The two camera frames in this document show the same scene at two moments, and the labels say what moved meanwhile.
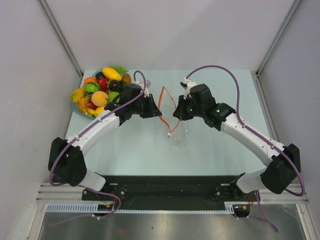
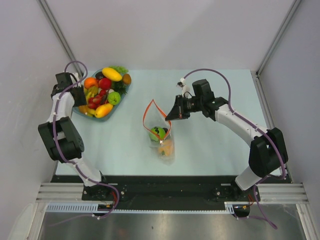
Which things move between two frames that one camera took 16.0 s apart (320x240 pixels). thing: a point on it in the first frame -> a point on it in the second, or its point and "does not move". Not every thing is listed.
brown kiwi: (126, 79) does not move
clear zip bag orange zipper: (177, 130) -> (161, 141)
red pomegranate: (103, 83) does not move
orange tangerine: (90, 79) does not move
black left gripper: (152, 110) -> (82, 101)
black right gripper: (180, 113) does not move
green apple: (111, 95) does not move
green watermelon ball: (90, 87) -> (157, 133)
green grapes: (119, 69) does not move
